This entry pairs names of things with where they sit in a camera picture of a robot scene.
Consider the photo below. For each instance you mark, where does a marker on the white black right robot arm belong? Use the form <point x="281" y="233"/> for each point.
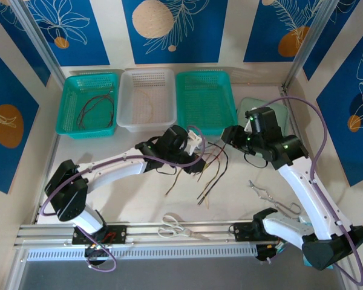
<point x="299" y="187"/>

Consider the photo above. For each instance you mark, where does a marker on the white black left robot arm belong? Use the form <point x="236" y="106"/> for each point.
<point x="115" y="172"/>

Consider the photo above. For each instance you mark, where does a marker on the teal perforated plastic basket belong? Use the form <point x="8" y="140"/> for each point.
<point x="69" y="90"/>
<point x="205" y="102"/>

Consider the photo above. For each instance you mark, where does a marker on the white perforated plastic basket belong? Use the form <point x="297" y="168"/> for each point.
<point x="163" y="99"/>

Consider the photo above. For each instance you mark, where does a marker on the blue white printed packet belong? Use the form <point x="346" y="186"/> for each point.
<point x="306" y="261"/>

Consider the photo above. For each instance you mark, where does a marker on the aluminium mounting rail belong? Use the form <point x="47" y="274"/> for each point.
<point x="217" y="226"/>

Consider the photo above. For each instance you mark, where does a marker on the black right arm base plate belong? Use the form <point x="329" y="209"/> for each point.
<point x="242" y="232"/>

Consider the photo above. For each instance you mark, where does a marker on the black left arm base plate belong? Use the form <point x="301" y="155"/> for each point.
<point x="118" y="234"/>

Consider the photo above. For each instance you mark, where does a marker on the aluminium frame post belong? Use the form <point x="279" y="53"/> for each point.
<point x="312" y="39"/>
<point x="36" y="39"/>

